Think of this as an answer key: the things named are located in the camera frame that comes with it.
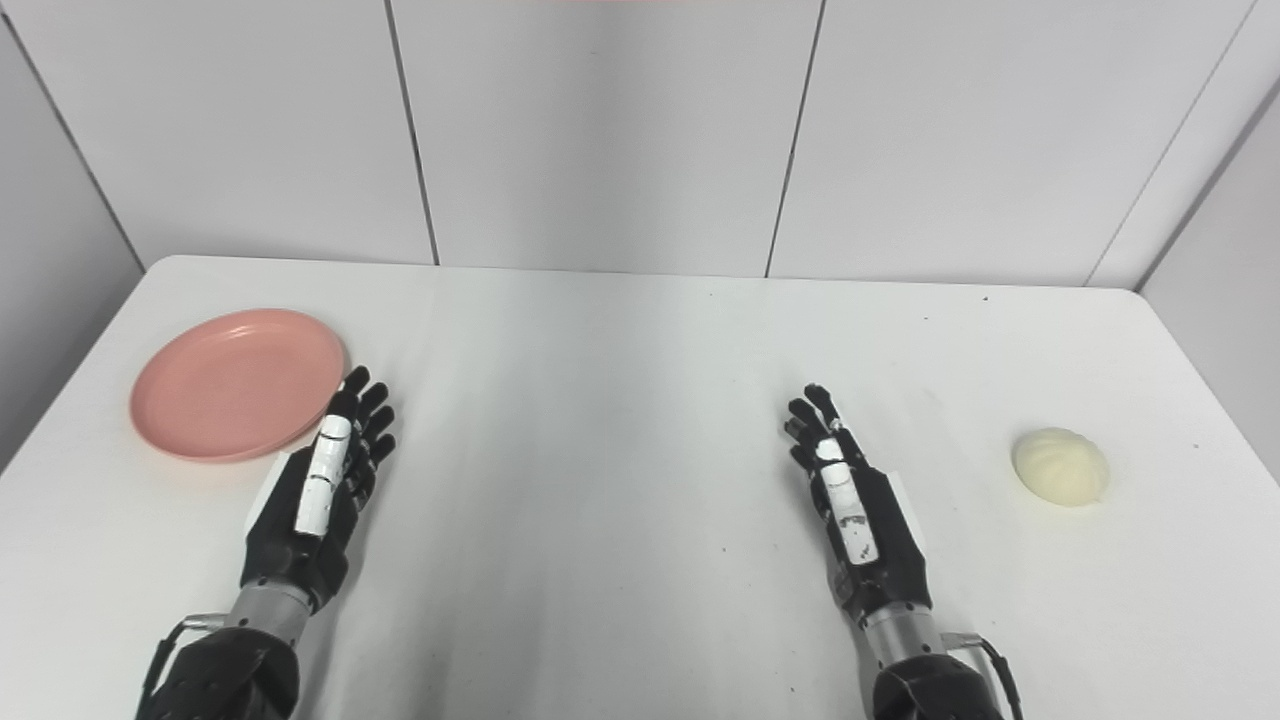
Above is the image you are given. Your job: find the pink round plate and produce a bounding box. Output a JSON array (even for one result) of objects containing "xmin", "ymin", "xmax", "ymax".
[{"xmin": 129, "ymin": 308, "xmax": 348, "ymax": 463}]

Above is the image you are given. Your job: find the cream steamed bun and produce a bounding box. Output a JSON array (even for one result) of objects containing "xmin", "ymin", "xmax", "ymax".
[{"xmin": 1011, "ymin": 427, "xmax": 1111, "ymax": 507}]

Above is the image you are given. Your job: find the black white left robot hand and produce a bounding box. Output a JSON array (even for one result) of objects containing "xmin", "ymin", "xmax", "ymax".
[{"xmin": 240, "ymin": 365, "xmax": 398, "ymax": 614}]

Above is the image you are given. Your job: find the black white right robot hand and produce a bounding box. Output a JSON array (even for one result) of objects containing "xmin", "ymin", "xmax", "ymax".
[{"xmin": 785, "ymin": 383, "xmax": 937, "ymax": 628}]

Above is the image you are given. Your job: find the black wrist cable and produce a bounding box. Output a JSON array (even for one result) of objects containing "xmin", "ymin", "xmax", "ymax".
[
  {"xmin": 942, "ymin": 630, "xmax": 1027, "ymax": 720},
  {"xmin": 134, "ymin": 613, "xmax": 226, "ymax": 720}
]

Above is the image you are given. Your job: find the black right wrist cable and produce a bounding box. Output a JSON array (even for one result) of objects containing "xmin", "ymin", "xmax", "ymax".
[{"xmin": 942, "ymin": 630, "xmax": 1027, "ymax": 720}]

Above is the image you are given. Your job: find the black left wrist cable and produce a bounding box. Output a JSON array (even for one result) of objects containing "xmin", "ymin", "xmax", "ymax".
[{"xmin": 134, "ymin": 613, "xmax": 226, "ymax": 720}]

